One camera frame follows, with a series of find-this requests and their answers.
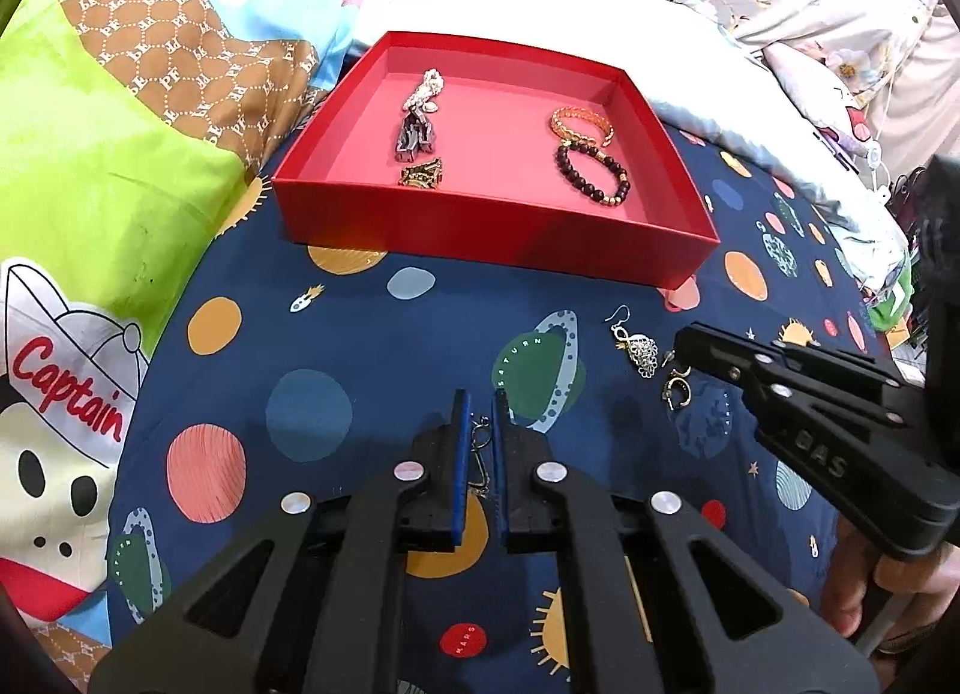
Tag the light blue pillow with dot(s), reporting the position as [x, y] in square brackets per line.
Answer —
[695, 79]

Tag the green plush toy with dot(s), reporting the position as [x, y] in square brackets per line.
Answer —
[890, 306]

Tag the person right hand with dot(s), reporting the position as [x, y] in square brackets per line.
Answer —
[930, 583]

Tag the beige curtain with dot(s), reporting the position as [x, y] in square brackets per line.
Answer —
[915, 115]

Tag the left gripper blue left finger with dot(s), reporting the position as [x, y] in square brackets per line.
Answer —
[461, 431]

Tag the silver crystal earring cluster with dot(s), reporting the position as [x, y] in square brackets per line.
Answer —
[641, 350]

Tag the gold chain bangle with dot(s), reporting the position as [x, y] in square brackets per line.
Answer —
[581, 125]

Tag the silver flower earring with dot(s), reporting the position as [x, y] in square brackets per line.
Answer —
[480, 439]

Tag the colourful monkey cartoon quilt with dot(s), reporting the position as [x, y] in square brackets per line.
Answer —
[132, 132]

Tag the pink cartoon plush pillow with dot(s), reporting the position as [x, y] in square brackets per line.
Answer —
[826, 102]

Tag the red cardboard tray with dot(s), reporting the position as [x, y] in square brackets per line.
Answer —
[501, 198]

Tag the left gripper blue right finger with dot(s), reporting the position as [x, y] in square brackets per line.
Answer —
[500, 420]

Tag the navy planet print bedsheet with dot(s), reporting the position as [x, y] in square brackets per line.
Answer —
[275, 375]

